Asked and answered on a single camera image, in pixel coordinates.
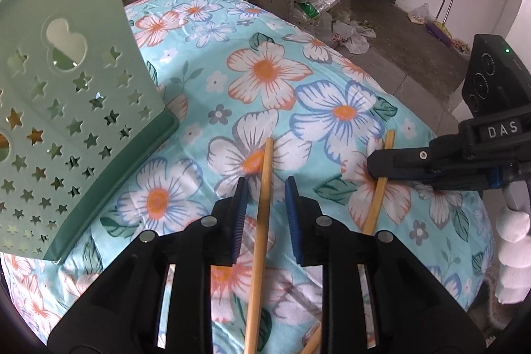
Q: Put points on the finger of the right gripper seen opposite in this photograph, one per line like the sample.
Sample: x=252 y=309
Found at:
x=400 y=164

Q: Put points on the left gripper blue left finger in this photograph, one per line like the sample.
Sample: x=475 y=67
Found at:
x=238 y=213

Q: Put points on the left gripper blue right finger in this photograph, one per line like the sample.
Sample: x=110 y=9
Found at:
x=292 y=201

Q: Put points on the white gloved hand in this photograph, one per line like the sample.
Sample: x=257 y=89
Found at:
x=513 y=228

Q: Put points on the green plastic utensil basket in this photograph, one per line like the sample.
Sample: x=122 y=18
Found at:
x=79 y=114

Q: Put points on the black camera box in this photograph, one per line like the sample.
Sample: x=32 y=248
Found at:
x=496 y=78

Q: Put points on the white plastic bag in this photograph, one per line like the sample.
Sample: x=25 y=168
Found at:
x=353 y=36

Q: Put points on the floral teal tablecloth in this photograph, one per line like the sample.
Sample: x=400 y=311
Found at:
x=236 y=77

